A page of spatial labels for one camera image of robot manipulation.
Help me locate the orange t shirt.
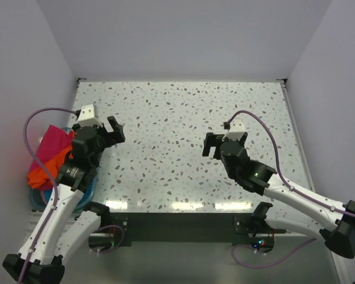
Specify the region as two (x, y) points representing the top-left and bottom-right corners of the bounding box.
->
(27, 130), (78, 189)

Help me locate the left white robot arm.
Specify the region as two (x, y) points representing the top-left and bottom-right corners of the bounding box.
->
(2, 117), (125, 283)

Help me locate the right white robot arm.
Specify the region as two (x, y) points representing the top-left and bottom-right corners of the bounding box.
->
(202, 133), (355, 259)

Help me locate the pink t shirt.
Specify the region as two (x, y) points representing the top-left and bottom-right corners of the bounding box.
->
(27, 125), (75, 188)

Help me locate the teal plastic basket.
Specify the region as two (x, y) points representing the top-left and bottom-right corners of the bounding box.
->
(28, 125), (99, 211)

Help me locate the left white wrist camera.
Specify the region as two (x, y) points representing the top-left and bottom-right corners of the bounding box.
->
(78, 104), (103, 127)

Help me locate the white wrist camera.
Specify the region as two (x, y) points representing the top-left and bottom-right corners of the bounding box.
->
(78, 104), (103, 127)
(222, 118), (246, 141)

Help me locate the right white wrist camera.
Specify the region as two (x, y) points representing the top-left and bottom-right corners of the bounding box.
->
(222, 118), (246, 141)

